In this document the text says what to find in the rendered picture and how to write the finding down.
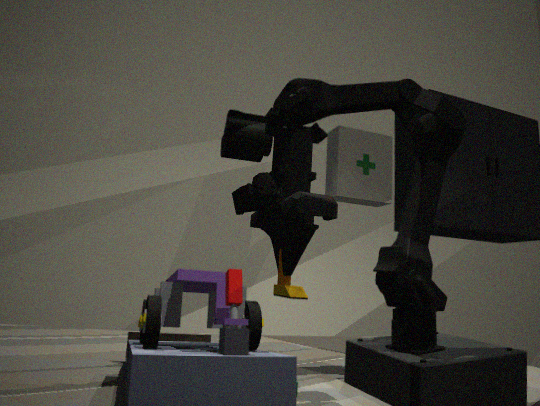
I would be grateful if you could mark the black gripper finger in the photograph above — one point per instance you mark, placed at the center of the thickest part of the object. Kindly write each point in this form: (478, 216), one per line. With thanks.
(294, 240)
(275, 238)

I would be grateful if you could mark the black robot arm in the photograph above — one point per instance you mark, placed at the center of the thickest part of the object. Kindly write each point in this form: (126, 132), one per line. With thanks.
(404, 271)

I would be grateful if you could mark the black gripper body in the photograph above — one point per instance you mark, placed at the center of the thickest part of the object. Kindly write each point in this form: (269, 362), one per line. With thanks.
(298, 204)

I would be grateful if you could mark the red-headed metal pin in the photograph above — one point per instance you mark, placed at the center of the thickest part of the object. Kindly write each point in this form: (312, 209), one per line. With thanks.
(233, 291)

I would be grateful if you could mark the yellow wedge with orange handle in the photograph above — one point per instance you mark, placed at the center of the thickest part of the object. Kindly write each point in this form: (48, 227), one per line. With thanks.
(284, 288)

